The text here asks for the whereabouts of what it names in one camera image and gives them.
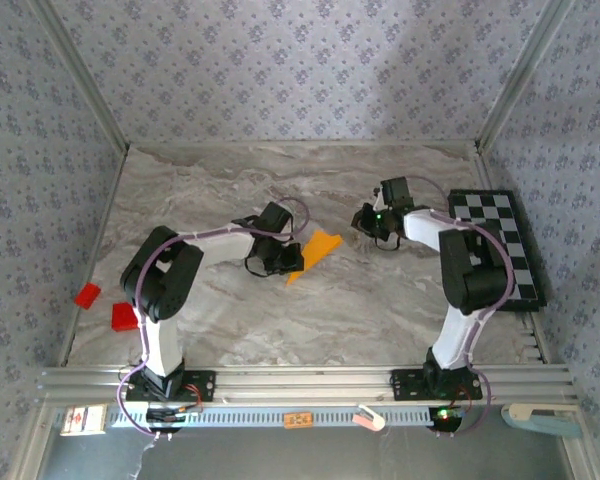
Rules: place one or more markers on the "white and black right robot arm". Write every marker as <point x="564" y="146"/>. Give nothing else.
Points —
<point x="480" y="280"/>

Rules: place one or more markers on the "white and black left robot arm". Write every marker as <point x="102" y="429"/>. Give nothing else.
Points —
<point x="220" y="247"/>

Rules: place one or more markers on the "black and grey checkerboard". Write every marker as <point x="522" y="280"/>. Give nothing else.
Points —
<point x="525" y="240"/>

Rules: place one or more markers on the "orange label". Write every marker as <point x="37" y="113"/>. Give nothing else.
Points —
<point x="298" y="420"/>

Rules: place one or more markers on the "large red block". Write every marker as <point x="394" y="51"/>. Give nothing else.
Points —
<point x="124" y="317"/>

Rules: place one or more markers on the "pink and white clip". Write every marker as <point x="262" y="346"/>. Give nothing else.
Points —
<point x="369" y="419"/>

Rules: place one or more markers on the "small red block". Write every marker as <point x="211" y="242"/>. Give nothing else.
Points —
<point x="88" y="296"/>

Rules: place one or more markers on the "small box with red print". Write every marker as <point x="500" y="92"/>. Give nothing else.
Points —
<point x="82" y="420"/>

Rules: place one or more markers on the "teal and beige tool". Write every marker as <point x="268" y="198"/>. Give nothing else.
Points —
<point x="545" y="425"/>

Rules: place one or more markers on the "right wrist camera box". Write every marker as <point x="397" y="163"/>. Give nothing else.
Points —
<point x="397" y="192"/>

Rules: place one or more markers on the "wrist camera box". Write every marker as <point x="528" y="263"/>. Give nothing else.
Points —
<point x="276" y="217"/>
<point x="397" y="192"/>

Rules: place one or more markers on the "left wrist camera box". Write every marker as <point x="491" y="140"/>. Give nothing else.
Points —
<point x="276" y="217"/>

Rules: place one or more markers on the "long aluminium mounting rail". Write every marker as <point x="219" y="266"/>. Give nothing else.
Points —
<point x="300" y="385"/>

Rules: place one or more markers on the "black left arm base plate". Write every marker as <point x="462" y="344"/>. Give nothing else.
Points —
<point x="205" y="385"/>

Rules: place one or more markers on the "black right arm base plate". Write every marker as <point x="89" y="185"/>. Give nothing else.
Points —
<point x="405" y="385"/>

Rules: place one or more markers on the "short grey slotted duct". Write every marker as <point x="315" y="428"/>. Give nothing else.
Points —
<point x="530" y="342"/>

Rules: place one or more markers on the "aluminium frame post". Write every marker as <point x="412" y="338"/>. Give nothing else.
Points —
<point x="85" y="75"/>
<point x="520" y="75"/>

